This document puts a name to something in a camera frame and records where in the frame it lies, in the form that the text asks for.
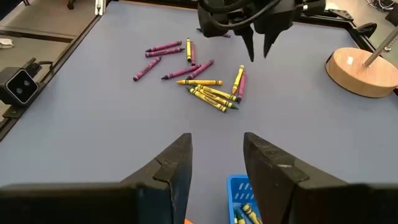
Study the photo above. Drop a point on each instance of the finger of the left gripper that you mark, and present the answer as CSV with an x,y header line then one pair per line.
x,y
249,40
269,40

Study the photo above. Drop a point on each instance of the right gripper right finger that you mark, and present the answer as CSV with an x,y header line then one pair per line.
x,y
295,199

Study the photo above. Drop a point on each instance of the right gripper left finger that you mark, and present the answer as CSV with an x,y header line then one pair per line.
x,y
155,196

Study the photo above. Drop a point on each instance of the blue plastic basket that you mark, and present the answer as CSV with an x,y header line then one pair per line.
x,y
241,193

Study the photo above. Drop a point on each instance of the white shade wooden base lamp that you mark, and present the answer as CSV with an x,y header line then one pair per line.
x,y
357,71

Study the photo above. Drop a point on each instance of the white paper scrap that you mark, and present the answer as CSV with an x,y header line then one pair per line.
x,y
6,43

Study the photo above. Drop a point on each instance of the black frame clamp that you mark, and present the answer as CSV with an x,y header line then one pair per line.
x,y
367,29

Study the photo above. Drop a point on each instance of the silver aluminium rail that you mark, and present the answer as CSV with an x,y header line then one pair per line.
x,y
100,7

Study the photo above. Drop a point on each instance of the black table frame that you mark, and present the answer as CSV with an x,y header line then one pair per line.
x,y
49,74

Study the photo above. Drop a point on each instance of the black depth camera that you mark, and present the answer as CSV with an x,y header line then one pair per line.
x,y
18,85

